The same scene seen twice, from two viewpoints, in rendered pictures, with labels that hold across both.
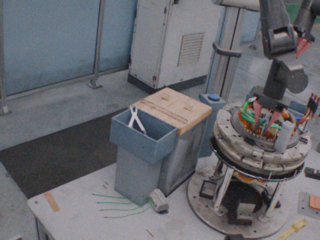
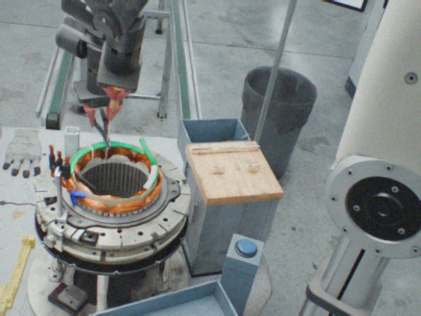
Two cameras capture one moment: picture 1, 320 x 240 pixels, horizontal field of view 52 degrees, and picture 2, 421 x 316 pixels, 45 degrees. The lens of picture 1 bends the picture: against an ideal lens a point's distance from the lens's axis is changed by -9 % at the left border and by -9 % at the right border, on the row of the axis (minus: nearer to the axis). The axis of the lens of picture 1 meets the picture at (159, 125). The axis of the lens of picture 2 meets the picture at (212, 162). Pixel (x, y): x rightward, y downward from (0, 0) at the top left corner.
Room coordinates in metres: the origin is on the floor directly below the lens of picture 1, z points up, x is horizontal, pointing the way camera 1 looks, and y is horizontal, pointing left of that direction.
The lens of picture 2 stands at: (1.58, -0.86, 1.84)
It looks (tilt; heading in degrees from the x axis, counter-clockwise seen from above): 38 degrees down; 126
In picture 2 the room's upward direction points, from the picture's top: 12 degrees clockwise
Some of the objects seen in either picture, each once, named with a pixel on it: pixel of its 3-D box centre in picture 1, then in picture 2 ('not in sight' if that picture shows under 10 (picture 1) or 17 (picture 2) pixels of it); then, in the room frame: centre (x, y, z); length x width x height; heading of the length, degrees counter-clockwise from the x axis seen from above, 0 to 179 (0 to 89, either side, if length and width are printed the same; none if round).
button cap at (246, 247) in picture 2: (214, 96); (246, 246); (1.22, -0.18, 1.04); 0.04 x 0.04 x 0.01
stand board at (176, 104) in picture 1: (172, 109); (232, 171); (1.04, -0.04, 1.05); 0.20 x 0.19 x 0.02; 150
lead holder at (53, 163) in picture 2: (312, 105); (59, 166); (0.95, -0.45, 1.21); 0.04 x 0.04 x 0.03; 51
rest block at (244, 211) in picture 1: (245, 210); not in sight; (0.84, -0.32, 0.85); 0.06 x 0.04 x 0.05; 93
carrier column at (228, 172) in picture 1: (224, 187); not in sight; (0.87, -0.24, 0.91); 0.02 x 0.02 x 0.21
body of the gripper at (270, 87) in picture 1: (274, 88); (101, 80); (0.84, -0.28, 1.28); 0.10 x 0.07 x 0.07; 68
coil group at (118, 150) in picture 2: not in sight; (119, 154); (0.90, -0.28, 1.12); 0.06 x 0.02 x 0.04; 51
